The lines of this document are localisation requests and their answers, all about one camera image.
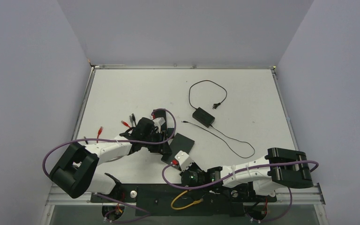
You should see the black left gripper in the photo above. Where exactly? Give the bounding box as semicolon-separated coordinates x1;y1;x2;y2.
142;130;172;154

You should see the large black network switch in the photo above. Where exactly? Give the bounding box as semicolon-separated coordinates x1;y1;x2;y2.
161;133;195;165

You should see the thin black plug cable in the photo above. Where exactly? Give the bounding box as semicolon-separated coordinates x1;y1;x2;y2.
180;121;256;159

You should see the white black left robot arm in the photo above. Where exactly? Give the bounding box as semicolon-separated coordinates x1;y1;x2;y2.
47;117;168;202

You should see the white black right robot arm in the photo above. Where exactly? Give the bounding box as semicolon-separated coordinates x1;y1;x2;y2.
173;148;313;200

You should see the black power adapter brick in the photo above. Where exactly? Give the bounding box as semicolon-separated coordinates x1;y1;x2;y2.
192;107;215;128

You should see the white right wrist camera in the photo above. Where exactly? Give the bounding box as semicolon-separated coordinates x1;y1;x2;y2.
172;151;194;172

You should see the small black labelled switch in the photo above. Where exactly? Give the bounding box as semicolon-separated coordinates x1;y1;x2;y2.
152;109;167;129

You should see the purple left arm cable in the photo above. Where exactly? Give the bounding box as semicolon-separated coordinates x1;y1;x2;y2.
42;108;177;179

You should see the red orange ethernet cable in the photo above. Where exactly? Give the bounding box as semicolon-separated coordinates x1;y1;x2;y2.
97;120;131;144

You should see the black mounting base plate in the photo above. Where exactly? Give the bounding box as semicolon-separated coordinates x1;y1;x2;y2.
90;184;277;219

